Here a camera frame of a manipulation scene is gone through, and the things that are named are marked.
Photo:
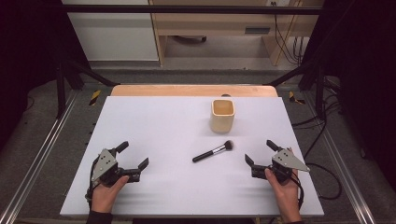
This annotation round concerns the white cabinet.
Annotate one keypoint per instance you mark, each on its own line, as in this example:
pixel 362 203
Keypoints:
pixel 115 37

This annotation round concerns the grey desk label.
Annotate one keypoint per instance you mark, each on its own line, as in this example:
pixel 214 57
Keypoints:
pixel 257 30

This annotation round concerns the person's right hand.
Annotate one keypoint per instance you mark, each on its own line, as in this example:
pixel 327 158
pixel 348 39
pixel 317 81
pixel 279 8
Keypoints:
pixel 286 193

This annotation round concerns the dark table grommet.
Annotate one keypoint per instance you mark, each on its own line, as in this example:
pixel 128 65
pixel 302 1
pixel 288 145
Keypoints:
pixel 226 95

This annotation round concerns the aluminium floor rail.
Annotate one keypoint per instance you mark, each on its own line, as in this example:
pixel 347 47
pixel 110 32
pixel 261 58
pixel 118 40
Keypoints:
pixel 34 161
pixel 345 168

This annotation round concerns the black makeup brush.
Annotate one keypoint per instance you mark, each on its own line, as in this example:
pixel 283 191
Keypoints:
pixel 211 152

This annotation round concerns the black metal stand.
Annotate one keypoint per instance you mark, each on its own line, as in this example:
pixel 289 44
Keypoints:
pixel 320 93
pixel 61 93

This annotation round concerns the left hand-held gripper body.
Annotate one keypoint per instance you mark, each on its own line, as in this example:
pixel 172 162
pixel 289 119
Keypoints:
pixel 104 165

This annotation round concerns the white table board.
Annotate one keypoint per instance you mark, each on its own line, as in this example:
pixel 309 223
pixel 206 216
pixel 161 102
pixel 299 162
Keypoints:
pixel 174 174

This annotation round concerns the yellow black floor tape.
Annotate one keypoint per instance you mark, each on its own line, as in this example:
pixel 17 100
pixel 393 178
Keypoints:
pixel 292 97
pixel 95 97

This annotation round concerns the person's left hand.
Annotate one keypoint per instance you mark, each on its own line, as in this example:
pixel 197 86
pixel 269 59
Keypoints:
pixel 104 197

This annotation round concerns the wooden table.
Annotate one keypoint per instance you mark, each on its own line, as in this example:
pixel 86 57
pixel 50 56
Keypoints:
pixel 174 90

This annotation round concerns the light wooden desk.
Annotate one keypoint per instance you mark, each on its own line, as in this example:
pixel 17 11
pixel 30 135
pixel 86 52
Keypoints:
pixel 218 23

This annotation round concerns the beige square cup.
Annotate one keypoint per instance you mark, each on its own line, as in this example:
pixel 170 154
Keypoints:
pixel 222 123

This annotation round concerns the black curtain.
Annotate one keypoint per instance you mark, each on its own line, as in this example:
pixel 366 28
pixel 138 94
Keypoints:
pixel 364 62
pixel 28 46

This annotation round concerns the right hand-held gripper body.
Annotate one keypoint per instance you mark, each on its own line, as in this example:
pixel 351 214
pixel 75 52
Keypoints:
pixel 288 160

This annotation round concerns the black horizontal frame bar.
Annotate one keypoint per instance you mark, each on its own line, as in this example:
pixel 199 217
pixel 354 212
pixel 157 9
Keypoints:
pixel 186 9

